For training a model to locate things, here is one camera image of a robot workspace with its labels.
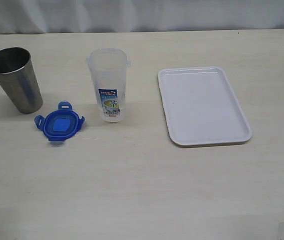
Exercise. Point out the blue plastic container lid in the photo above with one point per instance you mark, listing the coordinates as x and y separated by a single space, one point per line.
61 124

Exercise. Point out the stainless steel tumbler cup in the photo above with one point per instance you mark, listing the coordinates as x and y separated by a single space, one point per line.
18 79

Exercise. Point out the clear plastic tall container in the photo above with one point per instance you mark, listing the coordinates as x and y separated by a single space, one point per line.
108 73

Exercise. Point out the white rectangular plastic tray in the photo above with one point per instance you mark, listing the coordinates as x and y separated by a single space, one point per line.
201 108

